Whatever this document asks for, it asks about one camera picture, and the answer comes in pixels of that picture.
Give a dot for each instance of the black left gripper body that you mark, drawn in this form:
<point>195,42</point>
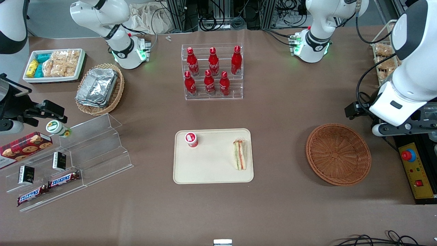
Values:
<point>364,109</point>

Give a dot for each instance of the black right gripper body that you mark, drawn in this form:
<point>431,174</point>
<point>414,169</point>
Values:
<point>13,103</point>

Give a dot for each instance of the plastic-wrapped triangle sandwich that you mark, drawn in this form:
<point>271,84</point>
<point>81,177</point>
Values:
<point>240,155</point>

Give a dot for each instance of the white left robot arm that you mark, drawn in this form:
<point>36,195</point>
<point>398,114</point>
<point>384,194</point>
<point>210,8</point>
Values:
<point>409,61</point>

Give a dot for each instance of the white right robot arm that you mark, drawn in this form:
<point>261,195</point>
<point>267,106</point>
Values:
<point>119,48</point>

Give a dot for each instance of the round brown wicker basket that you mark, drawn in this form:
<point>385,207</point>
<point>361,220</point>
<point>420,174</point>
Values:
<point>338,153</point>

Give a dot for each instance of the white rectangular snack tray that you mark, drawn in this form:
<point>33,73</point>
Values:
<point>80,66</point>

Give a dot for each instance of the oval light wicker basket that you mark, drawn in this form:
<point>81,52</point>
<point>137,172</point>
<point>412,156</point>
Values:
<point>116,99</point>

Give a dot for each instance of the beige plastic tray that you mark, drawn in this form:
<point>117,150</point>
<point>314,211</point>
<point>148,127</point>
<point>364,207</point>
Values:
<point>211,164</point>

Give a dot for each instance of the green-lidded white cup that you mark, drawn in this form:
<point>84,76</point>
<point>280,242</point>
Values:
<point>58,128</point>

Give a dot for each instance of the red plaid cookie box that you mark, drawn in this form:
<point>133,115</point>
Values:
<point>24,148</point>

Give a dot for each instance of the yellow snack pack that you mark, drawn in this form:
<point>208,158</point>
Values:
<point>32,68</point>

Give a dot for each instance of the rice cracker pack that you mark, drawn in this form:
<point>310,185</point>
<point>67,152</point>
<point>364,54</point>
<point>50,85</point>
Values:
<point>73,57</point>
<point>59,55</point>
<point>63,70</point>
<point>48,68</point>

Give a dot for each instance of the teal snack pack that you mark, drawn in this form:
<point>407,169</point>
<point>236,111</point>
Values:
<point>39,71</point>
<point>44,58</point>

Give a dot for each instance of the clear acrylic step shelf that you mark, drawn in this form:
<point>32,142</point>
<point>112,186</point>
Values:
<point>102,150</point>
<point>41,160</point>

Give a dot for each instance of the small black box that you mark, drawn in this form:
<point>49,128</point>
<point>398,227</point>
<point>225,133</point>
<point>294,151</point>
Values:
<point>26,175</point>
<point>59,161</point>

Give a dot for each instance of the bagged cracker pack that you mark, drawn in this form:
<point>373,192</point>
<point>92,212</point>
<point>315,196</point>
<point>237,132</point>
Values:
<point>385,63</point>
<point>383,50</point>

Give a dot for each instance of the stack of foil trays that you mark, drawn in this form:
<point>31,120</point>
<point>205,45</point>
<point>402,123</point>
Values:
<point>97,87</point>

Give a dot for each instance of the Snickers chocolate bar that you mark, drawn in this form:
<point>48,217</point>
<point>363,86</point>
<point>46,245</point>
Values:
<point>32,195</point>
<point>64,179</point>

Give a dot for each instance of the yellow black emergency-stop box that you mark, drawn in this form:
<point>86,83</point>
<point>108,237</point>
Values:
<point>418,171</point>

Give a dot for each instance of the clear acrylic bottle rack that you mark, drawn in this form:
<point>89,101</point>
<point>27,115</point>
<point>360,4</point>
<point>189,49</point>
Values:
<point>238,91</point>

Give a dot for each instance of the red cola bottle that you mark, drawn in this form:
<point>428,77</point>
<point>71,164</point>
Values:
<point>236,61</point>
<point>213,63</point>
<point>193,63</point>
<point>190,85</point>
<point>209,84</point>
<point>224,85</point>

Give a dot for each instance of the beige cloth bag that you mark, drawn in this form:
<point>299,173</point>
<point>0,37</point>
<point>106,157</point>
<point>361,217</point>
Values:
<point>150,18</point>

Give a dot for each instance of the red yogurt cup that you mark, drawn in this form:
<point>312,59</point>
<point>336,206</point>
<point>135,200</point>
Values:
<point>191,139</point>

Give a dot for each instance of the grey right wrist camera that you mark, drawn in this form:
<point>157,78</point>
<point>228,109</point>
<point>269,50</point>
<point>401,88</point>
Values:
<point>12,127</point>

